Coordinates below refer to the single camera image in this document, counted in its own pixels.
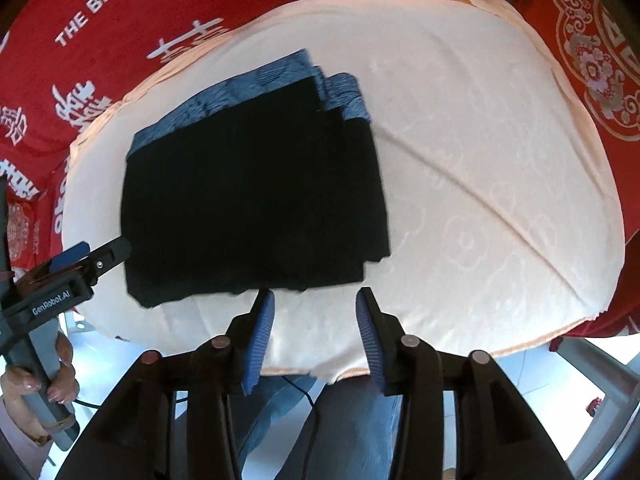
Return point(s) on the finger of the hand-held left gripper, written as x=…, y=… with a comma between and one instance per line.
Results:
x=107, y=257
x=70, y=256

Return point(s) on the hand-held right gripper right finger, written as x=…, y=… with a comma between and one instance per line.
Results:
x=369, y=345

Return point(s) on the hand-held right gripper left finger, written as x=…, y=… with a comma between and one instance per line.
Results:
x=261, y=345

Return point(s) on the black pants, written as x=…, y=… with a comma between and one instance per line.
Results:
x=250, y=195

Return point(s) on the person's left forearm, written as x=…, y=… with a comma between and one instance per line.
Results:
x=15, y=447

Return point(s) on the person's left hand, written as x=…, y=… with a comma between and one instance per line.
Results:
x=62, y=385

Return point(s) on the red floral pillow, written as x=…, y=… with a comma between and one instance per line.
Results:
x=22, y=230
x=590, y=55

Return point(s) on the person's blue jeans legs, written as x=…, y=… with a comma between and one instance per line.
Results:
x=350, y=430

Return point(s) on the peach patterned cloth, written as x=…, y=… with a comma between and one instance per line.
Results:
x=475, y=185

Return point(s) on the red printed blanket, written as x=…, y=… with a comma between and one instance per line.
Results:
x=100, y=35

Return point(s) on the grey metal frame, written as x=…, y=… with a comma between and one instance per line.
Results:
x=600, y=430

